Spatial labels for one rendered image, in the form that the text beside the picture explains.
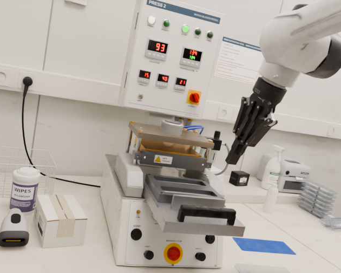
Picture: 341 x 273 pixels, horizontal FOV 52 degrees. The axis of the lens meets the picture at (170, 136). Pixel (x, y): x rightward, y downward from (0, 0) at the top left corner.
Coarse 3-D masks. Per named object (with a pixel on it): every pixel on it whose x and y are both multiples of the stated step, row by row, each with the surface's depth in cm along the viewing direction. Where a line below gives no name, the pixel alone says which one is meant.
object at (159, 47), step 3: (153, 42) 127; (156, 42) 127; (150, 45) 127; (153, 45) 127; (156, 45) 127; (159, 45) 128; (162, 45) 128; (165, 45) 128; (150, 48) 127; (153, 48) 127; (156, 48) 127; (159, 48) 128; (162, 48) 128; (162, 51) 128
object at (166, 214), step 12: (144, 180) 109; (144, 192) 104; (156, 204) 92; (168, 204) 94; (180, 204) 91; (192, 204) 92; (204, 204) 93; (216, 204) 94; (156, 216) 90; (168, 216) 86; (168, 228) 83; (180, 228) 84; (192, 228) 85; (204, 228) 86; (216, 228) 87; (228, 228) 88; (240, 228) 89
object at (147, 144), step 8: (136, 136) 129; (144, 144) 119; (152, 144) 122; (160, 144) 124; (168, 144) 122; (176, 144) 130; (168, 152) 116; (176, 152) 117; (184, 152) 119; (192, 152) 122
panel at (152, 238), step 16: (128, 208) 103; (144, 208) 104; (128, 224) 102; (144, 224) 103; (128, 240) 101; (144, 240) 103; (160, 240) 104; (176, 240) 106; (192, 240) 108; (128, 256) 100; (144, 256) 102; (160, 256) 103; (192, 256) 107; (208, 256) 108
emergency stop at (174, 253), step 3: (174, 246) 105; (171, 249) 104; (174, 249) 104; (177, 249) 104; (168, 252) 104; (171, 252) 104; (174, 252) 104; (177, 252) 104; (168, 255) 103; (171, 255) 103; (174, 255) 104; (177, 255) 104; (171, 258) 103; (174, 258) 104; (177, 258) 104
